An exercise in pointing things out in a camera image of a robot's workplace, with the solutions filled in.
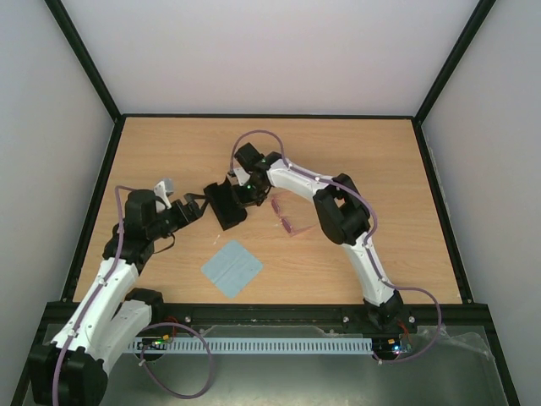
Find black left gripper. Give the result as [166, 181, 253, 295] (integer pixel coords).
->
[148, 193, 210, 240]

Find black sunglasses case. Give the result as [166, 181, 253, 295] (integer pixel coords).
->
[204, 177, 248, 231]

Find pink sunglasses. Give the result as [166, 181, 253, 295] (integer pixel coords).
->
[270, 191, 315, 237]

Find light blue cleaning cloth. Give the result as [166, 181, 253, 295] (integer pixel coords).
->
[201, 240, 264, 299]

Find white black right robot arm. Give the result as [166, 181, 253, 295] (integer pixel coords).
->
[230, 151, 415, 332]

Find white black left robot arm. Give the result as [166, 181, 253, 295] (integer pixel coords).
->
[28, 183, 207, 405]

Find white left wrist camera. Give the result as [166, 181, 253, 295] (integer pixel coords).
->
[153, 178, 174, 212]

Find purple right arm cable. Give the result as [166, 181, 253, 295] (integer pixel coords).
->
[227, 129, 443, 365]

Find light blue slotted cable duct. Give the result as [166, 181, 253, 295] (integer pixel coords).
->
[146, 337, 373, 355]

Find black aluminium frame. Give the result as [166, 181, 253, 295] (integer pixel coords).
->
[35, 1, 519, 405]

